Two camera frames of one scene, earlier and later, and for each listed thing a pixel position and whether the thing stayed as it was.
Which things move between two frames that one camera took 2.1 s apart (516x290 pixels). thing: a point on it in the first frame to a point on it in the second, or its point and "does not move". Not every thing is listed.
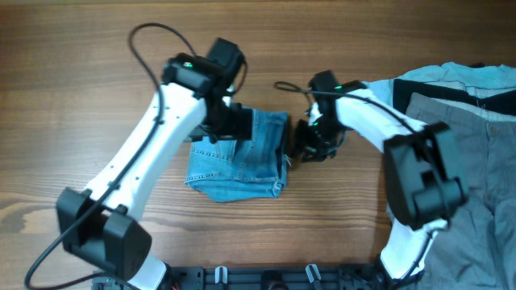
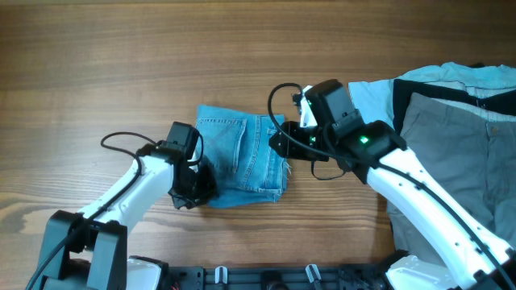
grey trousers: (476, 250) does not move
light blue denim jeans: (230, 168) does not move
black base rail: (262, 277) does not move
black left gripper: (241, 127) to (210, 190)
